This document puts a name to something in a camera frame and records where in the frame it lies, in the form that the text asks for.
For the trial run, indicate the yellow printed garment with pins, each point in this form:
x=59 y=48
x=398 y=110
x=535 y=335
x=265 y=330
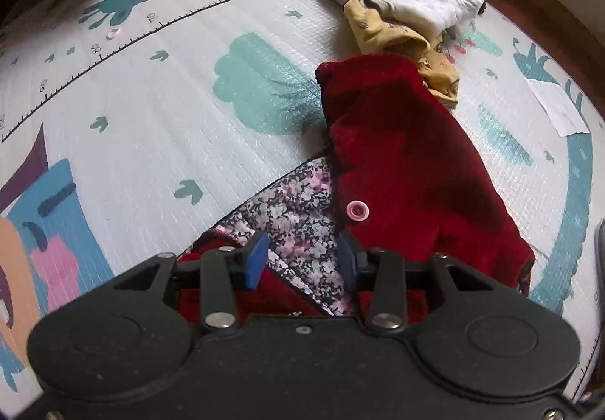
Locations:
x=401 y=37

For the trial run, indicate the printed play mat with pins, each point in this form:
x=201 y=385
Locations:
x=156 y=108

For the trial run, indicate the small clear plastic piece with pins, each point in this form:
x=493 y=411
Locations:
x=114 y=33

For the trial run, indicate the red jacket with floral lining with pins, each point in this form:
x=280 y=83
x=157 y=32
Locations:
x=416 y=155

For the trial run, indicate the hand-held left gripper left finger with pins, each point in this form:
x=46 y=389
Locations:
x=255 y=259

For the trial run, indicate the white paper sheet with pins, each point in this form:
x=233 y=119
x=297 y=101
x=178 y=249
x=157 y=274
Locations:
x=557 y=105

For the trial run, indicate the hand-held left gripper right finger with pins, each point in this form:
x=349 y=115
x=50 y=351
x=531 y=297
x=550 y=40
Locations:
x=348 y=260

